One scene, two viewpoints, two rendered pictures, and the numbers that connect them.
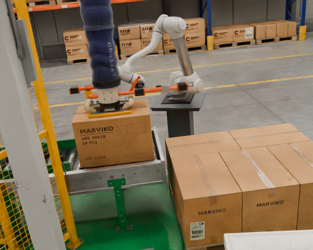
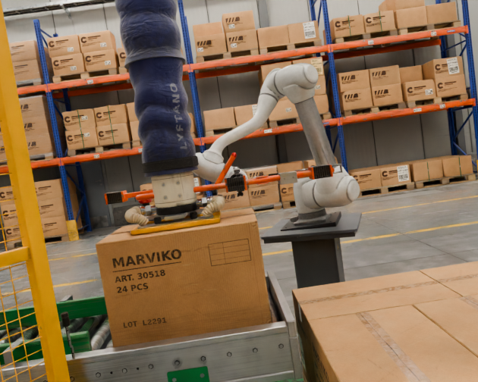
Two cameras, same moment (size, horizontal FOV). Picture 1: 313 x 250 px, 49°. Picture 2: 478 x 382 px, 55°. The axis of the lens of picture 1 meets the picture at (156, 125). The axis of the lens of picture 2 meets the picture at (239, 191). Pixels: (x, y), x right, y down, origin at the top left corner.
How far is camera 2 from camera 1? 106 cm
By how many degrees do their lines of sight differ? 18
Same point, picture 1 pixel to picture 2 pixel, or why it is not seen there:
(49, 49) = (122, 212)
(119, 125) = (194, 246)
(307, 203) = not seen: outside the picture
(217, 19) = (355, 161)
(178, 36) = (305, 95)
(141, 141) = (241, 282)
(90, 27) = (136, 53)
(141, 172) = (243, 352)
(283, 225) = not seen: outside the picture
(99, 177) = (148, 364)
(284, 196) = not seen: outside the picture
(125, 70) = (211, 158)
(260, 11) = (414, 146)
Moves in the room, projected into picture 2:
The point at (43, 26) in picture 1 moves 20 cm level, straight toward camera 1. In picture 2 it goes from (115, 180) to (114, 181)
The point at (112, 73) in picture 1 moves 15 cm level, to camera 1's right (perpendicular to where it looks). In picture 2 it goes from (180, 143) to (218, 138)
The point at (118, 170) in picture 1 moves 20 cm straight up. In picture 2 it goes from (191, 348) to (183, 291)
